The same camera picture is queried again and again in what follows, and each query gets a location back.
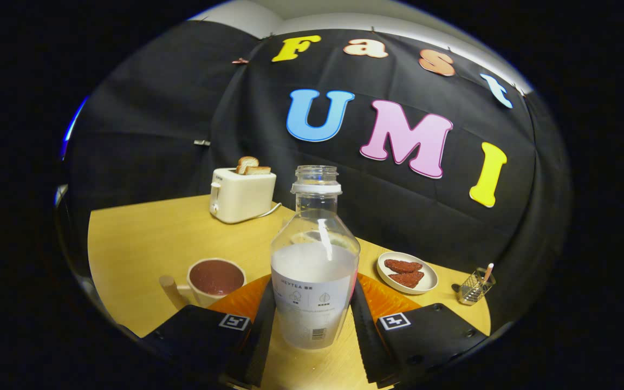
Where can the silver clip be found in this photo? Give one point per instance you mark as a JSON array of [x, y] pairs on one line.
[[201, 142]]

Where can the pink clothes clip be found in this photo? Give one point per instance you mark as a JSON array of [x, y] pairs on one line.
[[240, 60]]

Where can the red meat piece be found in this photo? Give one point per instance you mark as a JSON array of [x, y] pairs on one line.
[[403, 266], [407, 278]]

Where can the wooden table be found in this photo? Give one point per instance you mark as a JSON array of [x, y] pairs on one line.
[[144, 244]]

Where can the clear plastic juice bottle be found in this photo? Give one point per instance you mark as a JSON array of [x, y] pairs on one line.
[[314, 292]]

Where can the cream toaster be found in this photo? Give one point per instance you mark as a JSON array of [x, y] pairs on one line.
[[241, 197]]

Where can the toasted bread slice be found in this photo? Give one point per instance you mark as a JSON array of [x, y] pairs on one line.
[[259, 170], [247, 162]]

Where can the black backdrop cloth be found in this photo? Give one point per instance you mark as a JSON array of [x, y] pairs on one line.
[[155, 135]]

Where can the metal mesh utensil holder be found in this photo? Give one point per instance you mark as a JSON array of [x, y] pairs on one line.
[[472, 290]]

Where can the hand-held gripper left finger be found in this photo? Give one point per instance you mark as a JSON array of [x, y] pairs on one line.
[[255, 352]]

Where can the white round plate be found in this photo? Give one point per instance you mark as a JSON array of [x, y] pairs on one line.
[[428, 284]]

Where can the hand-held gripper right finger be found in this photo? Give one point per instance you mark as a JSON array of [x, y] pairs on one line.
[[369, 346]]

